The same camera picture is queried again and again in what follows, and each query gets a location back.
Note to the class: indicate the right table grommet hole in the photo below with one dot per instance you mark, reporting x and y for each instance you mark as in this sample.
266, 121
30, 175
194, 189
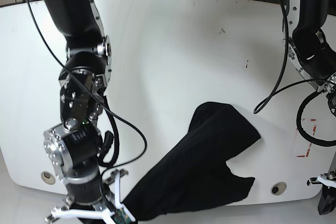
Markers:
278, 188

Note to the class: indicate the table grommet hole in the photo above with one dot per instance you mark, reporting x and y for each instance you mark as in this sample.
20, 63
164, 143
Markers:
278, 188
48, 178

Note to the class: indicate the black t-shirt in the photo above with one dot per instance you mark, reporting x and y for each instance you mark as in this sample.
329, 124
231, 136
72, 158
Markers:
193, 175

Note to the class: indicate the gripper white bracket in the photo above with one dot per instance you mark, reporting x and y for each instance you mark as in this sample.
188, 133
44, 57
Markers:
327, 201
91, 199

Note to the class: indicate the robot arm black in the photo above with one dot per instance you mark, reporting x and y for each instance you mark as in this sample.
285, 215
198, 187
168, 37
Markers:
312, 56
85, 144

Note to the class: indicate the left table grommet hole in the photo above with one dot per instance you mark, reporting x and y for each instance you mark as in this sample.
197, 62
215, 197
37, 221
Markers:
48, 178

